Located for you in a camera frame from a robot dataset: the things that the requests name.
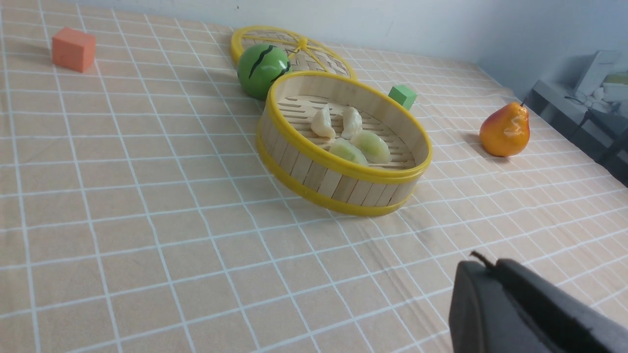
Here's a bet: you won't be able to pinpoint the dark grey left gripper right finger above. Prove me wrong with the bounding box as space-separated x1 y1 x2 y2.
493 259 627 353

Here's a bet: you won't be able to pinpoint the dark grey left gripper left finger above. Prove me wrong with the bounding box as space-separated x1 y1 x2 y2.
448 251 559 353

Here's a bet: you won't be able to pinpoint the pale green dumpling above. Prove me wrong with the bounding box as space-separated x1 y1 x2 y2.
350 130 392 164

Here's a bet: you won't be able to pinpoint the white dumpling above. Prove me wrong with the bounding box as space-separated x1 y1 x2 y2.
310 104 336 141
341 106 363 140

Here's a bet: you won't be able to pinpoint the bamboo steamer tray yellow rims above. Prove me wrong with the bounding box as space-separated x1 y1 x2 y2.
256 71 433 217

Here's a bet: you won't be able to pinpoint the bamboo steamer lid yellow rim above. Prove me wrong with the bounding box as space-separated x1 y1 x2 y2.
230 26 357 79

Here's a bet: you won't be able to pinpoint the orange yellow toy pear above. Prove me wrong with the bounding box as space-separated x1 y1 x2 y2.
478 102 531 158

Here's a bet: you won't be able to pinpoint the grey side table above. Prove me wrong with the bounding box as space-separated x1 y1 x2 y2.
525 80 628 185

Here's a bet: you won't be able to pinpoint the green foam cube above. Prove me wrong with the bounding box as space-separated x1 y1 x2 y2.
388 84 418 110

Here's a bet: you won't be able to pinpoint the white items on side table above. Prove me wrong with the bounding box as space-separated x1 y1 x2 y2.
566 50 628 116

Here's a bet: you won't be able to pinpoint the green toy watermelon ball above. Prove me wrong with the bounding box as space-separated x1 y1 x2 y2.
237 43 292 101

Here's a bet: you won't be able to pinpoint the beige white-grid tablecloth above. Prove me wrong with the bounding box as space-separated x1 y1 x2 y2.
0 0 627 353

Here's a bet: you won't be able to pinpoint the orange foam cube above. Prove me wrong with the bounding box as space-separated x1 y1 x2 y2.
52 27 96 73

